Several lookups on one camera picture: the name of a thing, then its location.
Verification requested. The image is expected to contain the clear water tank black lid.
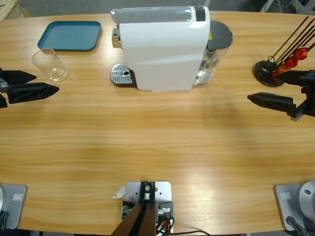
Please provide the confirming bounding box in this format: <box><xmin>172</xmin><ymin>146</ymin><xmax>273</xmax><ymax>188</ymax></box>
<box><xmin>193</xmin><ymin>21</ymin><xmax>234</xmax><ymax>88</ymax></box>

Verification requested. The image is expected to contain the silver drip tray grate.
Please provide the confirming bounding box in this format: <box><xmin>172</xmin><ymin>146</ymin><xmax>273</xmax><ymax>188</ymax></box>
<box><xmin>110</xmin><ymin>63</ymin><xmax>137</xmax><ymax>88</ymax></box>

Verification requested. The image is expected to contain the grey metal device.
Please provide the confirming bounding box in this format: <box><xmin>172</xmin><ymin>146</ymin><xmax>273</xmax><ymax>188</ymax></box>
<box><xmin>125</xmin><ymin>181</ymin><xmax>172</xmax><ymax>234</ymax></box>

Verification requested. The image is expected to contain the black capsule holder with rods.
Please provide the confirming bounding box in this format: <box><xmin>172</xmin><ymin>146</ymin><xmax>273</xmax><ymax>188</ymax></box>
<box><xmin>252</xmin><ymin>16</ymin><xmax>315</xmax><ymax>87</ymax></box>

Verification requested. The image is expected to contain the clear glass cup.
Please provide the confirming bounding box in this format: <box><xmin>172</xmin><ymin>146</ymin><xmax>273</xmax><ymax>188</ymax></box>
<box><xmin>31</xmin><ymin>48</ymin><xmax>68</xmax><ymax>82</ymax></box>

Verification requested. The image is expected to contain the grey coffee machine lever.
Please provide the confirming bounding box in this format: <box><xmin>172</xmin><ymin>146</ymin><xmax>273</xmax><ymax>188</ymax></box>
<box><xmin>110</xmin><ymin>6</ymin><xmax>193</xmax><ymax>24</ymax></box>

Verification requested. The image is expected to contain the black clamp bracket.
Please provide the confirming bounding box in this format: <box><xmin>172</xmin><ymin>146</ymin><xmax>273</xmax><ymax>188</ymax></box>
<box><xmin>122</xmin><ymin>200</ymin><xmax>174</xmax><ymax>220</ymax></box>

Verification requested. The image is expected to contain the teal plastic tray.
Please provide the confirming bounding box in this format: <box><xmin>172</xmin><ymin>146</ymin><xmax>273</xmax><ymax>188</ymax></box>
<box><xmin>36</xmin><ymin>20</ymin><xmax>102</xmax><ymax>52</ymax></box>

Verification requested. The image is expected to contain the black cable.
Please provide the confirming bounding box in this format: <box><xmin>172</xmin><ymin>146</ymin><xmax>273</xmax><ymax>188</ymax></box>
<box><xmin>172</xmin><ymin>229</ymin><xmax>210</xmax><ymax>236</ymax></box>
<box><xmin>286</xmin><ymin>216</ymin><xmax>310</xmax><ymax>236</ymax></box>

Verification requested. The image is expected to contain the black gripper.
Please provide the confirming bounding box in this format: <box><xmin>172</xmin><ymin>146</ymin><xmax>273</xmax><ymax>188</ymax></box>
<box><xmin>247</xmin><ymin>68</ymin><xmax>315</xmax><ymax>121</ymax></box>
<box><xmin>0</xmin><ymin>70</ymin><xmax>60</xmax><ymax>109</ymax></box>

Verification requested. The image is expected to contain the white tape piece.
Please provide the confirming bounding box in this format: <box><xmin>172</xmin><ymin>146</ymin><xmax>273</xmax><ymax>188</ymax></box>
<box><xmin>112</xmin><ymin>185</ymin><xmax>126</xmax><ymax>199</ymax></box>

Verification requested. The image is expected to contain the white capsule coffee machine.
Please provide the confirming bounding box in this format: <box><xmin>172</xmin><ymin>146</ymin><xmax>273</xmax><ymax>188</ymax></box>
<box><xmin>112</xmin><ymin>5</ymin><xmax>211</xmax><ymax>93</ymax></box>

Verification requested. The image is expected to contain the orange red cable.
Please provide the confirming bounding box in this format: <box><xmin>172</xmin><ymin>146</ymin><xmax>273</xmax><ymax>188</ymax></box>
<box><xmin>157</xmin><ymin>216</ymin><xmax>176</xmax><ymax>234</ymax></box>

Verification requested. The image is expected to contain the grey metal frame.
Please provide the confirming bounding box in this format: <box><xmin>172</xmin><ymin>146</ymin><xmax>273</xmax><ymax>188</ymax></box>
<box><xmin>260</xmin><ymin>0</ymin><xmax>315</xmax><ymax>16</ymax></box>

